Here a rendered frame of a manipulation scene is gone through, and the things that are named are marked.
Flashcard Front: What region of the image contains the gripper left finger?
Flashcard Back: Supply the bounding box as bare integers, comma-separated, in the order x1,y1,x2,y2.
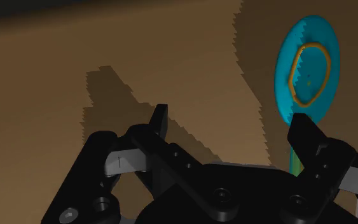
40,104,240,224

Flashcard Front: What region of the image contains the teal spoon with orange ring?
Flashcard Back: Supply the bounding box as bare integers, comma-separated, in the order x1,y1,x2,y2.
273,15,341,178

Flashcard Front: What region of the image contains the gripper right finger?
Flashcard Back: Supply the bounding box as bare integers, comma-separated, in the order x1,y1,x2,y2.
280,113,358,223

